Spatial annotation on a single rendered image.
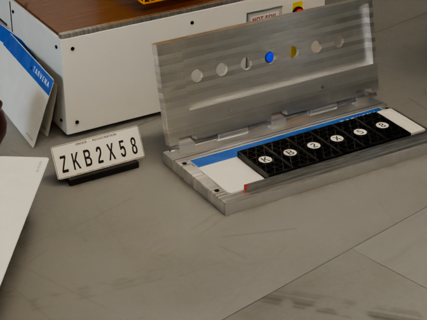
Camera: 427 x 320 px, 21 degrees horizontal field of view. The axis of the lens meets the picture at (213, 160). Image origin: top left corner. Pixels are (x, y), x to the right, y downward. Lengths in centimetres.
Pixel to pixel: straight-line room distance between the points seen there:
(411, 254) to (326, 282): 15
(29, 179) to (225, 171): 35
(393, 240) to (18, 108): 74
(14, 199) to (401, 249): 58
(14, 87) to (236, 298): 71
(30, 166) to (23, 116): 35
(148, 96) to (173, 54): 21
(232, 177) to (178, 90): 17
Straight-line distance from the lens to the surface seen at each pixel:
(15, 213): 164
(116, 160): 195
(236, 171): 190
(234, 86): 199
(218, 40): 196
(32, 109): 207
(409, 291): 167
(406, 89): 227
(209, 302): 162
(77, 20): 205
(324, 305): 163
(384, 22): 259
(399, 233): 180
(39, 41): 208
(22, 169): 175
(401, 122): 206
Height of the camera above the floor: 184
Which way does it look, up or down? 28 degrees down
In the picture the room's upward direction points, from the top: straight up
